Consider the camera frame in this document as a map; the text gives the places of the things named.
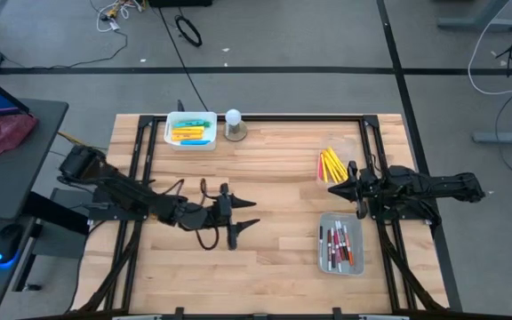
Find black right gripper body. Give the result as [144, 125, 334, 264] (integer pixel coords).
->
[348, 160, 376, 220]

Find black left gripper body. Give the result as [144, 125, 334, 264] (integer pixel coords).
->
[206, 182, 239, 251]

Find orange Expo marker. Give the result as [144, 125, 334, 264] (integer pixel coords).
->
[343, 224, 356, 267]

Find teal highlighter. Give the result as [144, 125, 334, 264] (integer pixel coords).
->
[173, 118, 207, 129]

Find clear plastic bin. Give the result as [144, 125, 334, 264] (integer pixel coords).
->
[312, 135, 356, 191]

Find grey plastic bin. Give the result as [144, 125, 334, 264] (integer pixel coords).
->
[316, 211, 366, 277]

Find white light bulb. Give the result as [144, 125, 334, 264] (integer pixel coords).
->
[224, 108, 243, 128]

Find white plastic bin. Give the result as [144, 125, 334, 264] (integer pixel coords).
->
[163, 110, 219, 152]

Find grey table foot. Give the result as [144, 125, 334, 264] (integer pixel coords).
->
[436, 0, 512, 33]
[472, 120, 512, 146]

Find grey desk base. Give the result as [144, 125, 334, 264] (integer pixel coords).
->
[13, 188, 91, 293]

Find black box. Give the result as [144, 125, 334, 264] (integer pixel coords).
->
[148, 0, 213, 8]

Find dark grey desk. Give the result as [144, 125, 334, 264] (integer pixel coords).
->
[0, 97, 69, 320]

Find black computer mouse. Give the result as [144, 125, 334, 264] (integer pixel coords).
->
[0, 223, 24, 268]

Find long black floor cable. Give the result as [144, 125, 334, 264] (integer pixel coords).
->
[154, 5, 211, 115]

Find white floor cable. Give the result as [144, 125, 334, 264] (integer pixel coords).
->
[467, 0, 512, 96]

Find coiled black cable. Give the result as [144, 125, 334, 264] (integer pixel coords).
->
[173, 13, 204, 48]

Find yellow cables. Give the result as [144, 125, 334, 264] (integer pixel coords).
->
[57, 131, 106, 152]

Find thin black floor cable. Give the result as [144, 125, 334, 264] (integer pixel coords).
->
[0, 17, 129, 72]

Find white and yellow cable bundle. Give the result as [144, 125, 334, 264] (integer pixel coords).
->
[94, 0, 144, 33]

